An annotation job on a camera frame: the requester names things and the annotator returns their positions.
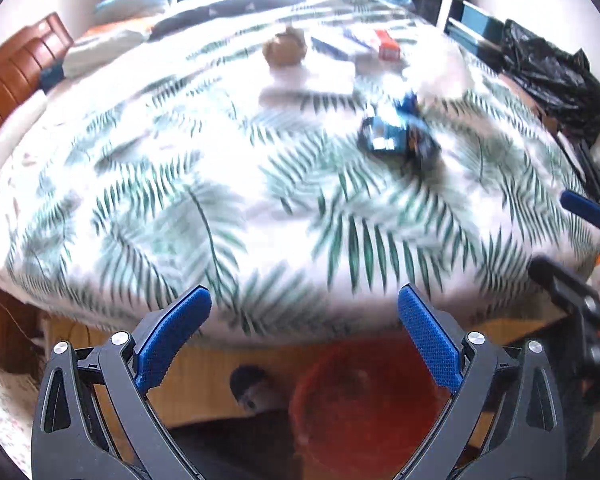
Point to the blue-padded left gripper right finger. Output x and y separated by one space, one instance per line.
503 419

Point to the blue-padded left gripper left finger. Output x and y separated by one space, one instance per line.
93 419

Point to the blue snack wrapper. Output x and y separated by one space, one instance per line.
396 127

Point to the blue white Amoxicillin box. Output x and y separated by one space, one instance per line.
337 45

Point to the red plastic trash bin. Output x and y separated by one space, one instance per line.
362 410

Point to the navy grey socked foot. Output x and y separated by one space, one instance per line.
256 391

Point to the palm leaf print bedspread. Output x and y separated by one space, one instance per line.
189 161

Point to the black plastic bag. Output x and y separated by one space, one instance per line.
560 82

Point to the brown wooden headboard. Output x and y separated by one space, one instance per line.
25 56

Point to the white pillow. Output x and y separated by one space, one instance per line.
91 52

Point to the red orange ointment box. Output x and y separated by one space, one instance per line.
388 49

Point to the dark navy pillow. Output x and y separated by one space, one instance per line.
212 11

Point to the brown crumpled paper ball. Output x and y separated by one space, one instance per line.
285 49

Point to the light blue folded blanket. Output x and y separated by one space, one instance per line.
111 11

